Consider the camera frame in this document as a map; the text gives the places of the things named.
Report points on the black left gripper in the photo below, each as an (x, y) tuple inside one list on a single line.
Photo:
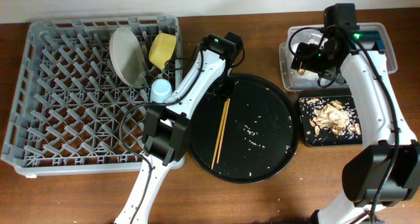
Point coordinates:
[(225, 91)]

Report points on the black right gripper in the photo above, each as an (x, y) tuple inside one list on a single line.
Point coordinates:
[(309, 62)]

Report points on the wooden chopstick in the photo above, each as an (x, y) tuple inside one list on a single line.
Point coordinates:
[(215, 150), (222, 128)]

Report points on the gold snack wrapper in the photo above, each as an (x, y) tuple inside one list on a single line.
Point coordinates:
[(301, 71)]

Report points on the food scraps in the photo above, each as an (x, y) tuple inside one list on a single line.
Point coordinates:
[(334, 116)]

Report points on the blue plastic cup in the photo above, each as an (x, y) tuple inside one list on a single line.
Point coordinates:
[(161, 89)]

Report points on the yellow bowl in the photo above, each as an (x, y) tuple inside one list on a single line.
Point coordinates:
[(162, 49)]

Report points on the grey round plate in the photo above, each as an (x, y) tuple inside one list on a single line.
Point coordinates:
[(127, 57)]

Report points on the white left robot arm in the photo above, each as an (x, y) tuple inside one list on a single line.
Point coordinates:
[(166, 132)]

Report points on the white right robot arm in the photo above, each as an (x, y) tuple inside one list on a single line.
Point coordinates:
[(386, 171)]

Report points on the grey dishwasher rack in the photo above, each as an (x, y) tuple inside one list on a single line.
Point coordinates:
[(70, 113)]

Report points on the clear plastic bin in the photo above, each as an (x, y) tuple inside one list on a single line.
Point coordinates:
[(292, 81)]

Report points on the black rectangular bin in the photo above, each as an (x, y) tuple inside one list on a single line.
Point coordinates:
[(325, 138)]

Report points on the black round tray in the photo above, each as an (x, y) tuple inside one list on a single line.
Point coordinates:
[(261, 133)]

